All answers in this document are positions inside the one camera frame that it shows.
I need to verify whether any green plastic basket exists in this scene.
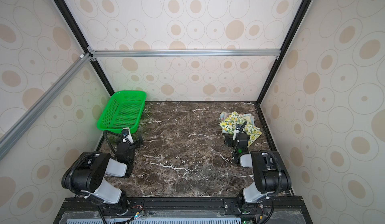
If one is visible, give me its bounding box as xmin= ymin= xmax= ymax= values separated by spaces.
xmin=97 ymin=91 xmax=146 ymax=134

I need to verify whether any left black frame post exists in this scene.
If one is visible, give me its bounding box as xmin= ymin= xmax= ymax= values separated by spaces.
xmin=53 ymin=0 xmax=115 ymax=96

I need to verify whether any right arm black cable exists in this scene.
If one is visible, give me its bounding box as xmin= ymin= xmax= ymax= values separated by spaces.
xmin=233 ymin=121 xmax=285 ymax=224

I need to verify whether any horizontal aluminium rail back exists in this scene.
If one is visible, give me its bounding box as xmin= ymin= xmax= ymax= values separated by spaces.
xmin=91 ymin=49 xmax=281 ymax=57

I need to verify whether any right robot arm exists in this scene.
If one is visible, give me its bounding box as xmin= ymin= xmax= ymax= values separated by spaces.
xmin=224 ymin=132 xmax=292 ymax=204

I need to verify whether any green yellow patterned skirt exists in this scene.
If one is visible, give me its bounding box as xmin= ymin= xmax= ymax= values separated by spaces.
xmin=220 ymin=112 xmax=262 ymax=147

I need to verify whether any diagonal aluminium rail left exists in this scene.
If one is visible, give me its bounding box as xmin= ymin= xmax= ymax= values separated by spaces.
xmin=1 ymin=53 xmax=91 ymax=159

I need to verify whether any black frame post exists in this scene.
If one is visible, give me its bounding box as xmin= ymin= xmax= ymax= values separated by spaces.
xmin=53 ymin=0 xmax=115 ymax=96
xmin=256 ymin=0 xmax=312 ymax=106

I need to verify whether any pastel floral skirt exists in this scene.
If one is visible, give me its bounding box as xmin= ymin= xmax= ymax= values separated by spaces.
xmin=220 ymin=112 xmax=255 ymax=125

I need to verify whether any right black frame post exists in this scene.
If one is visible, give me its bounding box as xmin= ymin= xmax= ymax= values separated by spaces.
xmin=256 ymin=0 xmax=312 ymax=106

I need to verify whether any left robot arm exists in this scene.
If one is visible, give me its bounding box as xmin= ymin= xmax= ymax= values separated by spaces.
xmin=61 ymin=136 xmax=143 ymax=207

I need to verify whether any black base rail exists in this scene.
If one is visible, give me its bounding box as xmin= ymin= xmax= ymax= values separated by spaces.
xmin=54 ymin=197 xmax=312 ymax=224

